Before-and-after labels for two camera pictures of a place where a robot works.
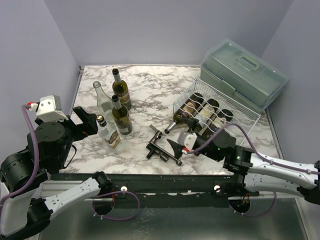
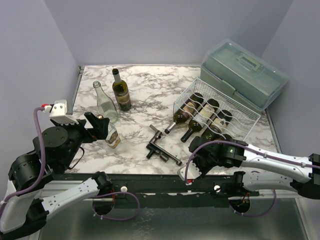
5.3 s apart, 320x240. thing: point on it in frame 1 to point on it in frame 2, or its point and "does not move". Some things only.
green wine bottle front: x=206 y=111 does not move
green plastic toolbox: x=237 y=70 does not move
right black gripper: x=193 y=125 to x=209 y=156
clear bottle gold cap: x=109 y=135 does not move
